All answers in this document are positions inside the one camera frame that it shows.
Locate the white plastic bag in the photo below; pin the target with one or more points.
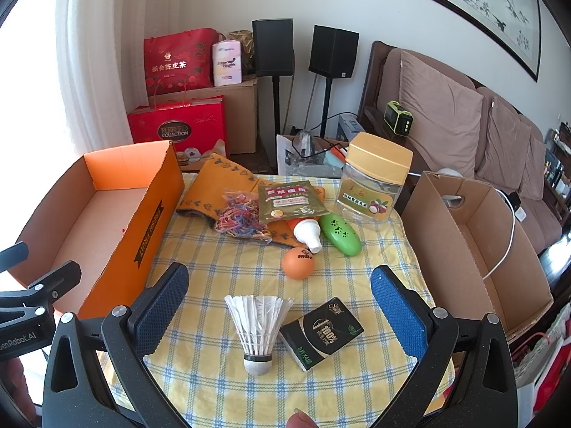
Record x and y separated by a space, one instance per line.
285 156

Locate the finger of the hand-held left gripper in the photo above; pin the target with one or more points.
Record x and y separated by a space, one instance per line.
13 255
55 278

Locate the large beige sofa cushion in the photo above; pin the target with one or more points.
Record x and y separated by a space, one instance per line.
441 116

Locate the black speaker stand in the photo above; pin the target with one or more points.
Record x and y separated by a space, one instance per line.
276 107
326 107

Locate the orange white sunscreen tube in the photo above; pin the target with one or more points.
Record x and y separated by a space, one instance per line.
308 232

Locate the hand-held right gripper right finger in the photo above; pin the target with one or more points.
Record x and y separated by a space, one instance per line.
397 312

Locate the orange printed cloth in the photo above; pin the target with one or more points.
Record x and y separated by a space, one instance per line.
205 187

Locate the red gift bag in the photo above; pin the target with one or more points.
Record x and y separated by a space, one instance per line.
178 62

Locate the dark wooden cabinet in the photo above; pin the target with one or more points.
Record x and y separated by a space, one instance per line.
263 162

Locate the red Ferrero gift box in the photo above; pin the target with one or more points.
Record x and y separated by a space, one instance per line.
178 129

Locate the bag of coloured rubber bands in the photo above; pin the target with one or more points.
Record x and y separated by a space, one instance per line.
241 216

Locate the yellow plaid tablecloth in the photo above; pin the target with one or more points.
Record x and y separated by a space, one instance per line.
348 285

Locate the black speaker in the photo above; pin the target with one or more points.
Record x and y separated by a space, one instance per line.
273 47
333 51

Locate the person's right hand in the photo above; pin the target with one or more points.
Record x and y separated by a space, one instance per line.
299 421

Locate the white rounded device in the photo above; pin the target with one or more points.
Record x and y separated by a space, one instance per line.
450 174

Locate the orange cardboard box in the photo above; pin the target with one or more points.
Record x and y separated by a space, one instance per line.
151 214

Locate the brown sofa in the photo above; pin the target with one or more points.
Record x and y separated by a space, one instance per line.
539 223

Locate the white feather shuttlecock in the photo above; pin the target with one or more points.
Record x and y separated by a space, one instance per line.
256 325

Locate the grey blue box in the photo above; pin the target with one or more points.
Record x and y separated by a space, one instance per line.
348 127

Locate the green plastic case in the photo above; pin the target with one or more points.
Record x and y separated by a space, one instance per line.
341 236

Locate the clear jar with yellow lid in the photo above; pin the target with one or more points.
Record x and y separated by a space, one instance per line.
370 187

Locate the red white shopping bag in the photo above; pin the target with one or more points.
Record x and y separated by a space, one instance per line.
548 365

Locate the white cylindrical package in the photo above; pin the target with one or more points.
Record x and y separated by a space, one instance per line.
227 64

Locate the white curtain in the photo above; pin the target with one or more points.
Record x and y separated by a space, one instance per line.
102 53

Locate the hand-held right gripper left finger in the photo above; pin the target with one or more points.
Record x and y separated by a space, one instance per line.
160 312

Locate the gold gift bag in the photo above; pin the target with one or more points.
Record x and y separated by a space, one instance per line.
245 44

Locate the small beige sofa cushion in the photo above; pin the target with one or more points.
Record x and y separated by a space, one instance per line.
533 169

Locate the large plain cardboard box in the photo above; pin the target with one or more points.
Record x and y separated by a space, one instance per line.
241 116

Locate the green portable device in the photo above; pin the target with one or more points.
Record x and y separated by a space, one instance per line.
398 118

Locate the green foil packet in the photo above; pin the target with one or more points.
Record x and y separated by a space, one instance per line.
290 203

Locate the orange ping-pong ball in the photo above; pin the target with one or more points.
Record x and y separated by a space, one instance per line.
298 264

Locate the black tissue packet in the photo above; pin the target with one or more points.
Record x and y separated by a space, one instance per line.
321 332

